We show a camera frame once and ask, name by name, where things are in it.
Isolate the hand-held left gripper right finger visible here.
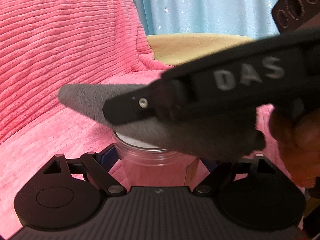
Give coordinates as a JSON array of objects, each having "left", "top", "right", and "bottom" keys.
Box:
[{"left": 194, "top": 153, "right": 277, "bottom": 197}]

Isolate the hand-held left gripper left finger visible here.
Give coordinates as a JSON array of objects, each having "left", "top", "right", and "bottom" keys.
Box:
[{"left": 44, "top": 144, "right": 127, "bottom": 196}]

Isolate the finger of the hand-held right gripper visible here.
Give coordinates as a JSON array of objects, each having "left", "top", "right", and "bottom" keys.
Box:
[{"left": 102, "top": 79, "right": 191, "bottom": 126}]

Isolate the clear plastic jar white lid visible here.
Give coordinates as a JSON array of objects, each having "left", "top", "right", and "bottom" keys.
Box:
[{"left": 111, "top": 127, "right": 200, "bottom": 187}]

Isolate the grey cleaning cloth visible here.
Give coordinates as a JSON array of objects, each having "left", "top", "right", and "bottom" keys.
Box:
[{"left": 57, "top": 84, "right": 266, "bottom": 161}]

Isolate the person's right hand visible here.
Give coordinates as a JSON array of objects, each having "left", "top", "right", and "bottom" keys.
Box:
[{"left": 270, "top": 104, "right": 320, "bottom": 188}]

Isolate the yellow sofa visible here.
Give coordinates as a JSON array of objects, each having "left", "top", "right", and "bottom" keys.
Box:
[{"left": 146, "top": 34, "right": 255, "bottom": 67}]

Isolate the light blue star curtain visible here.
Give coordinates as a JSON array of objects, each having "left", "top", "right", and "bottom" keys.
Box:
[{"left": 110, "top": 0, "right": 320, "bottom": 40}]

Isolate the pink ribbed blanket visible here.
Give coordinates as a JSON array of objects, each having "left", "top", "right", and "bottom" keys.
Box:
[{"left": 0, "top": 0, "right": 282, "bottom": 238}]

